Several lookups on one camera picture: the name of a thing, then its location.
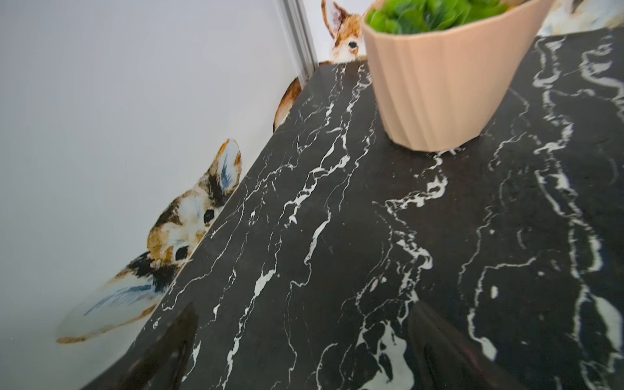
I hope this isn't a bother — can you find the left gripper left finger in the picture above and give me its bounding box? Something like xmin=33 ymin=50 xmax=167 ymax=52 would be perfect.
xmin=80 ymin=301 xmax=200 ymax=390

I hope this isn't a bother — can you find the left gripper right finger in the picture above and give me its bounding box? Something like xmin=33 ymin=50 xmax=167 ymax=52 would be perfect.
xmin=408 ymin=302 xmax=526 ymax=390

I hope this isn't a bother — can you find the pink pot green plant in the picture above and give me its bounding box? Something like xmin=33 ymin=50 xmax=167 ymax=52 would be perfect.
xmin=362 ymin=0 xmax=552 ymax=152

